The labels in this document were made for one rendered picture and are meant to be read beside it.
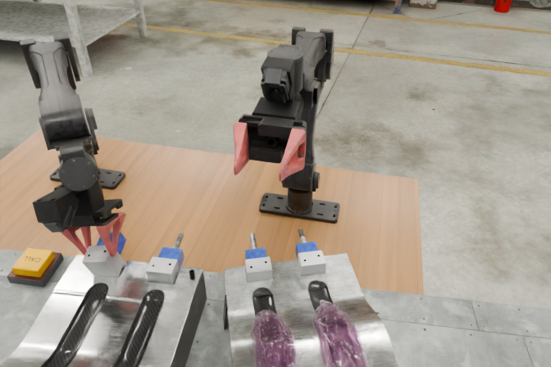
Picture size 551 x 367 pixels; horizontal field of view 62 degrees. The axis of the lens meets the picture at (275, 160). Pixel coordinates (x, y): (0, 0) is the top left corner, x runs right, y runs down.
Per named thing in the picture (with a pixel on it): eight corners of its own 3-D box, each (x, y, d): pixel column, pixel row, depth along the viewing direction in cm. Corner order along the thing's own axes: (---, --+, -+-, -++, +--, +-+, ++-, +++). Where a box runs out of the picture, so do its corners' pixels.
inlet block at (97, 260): (118, 222, 96) (106, 206, 93) (139, 221, 95) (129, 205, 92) (95, 277, 87) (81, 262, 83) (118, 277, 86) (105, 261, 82)
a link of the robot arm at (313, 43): (316, 81, 77) (336, 21, 101) (264, 76, 79) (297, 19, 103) (312, 142, 84) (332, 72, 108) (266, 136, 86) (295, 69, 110)
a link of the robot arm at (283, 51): (311, 63, 67) (323, 33, 77) (256, 58, 69) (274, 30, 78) (309, 129, 74) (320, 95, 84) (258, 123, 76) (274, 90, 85)
